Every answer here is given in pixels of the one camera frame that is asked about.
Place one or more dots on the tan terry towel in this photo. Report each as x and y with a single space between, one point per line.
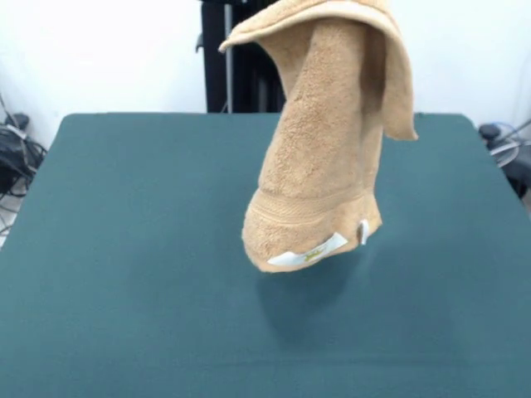
323 166

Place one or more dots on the dark green table cloth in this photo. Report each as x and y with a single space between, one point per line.
166 311

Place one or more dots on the black equipment stand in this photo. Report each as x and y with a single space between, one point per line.
522 174

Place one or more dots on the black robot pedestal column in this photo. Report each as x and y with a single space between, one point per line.
249 83

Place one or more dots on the grey pedestal leg foot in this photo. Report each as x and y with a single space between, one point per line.
17 121
490 132

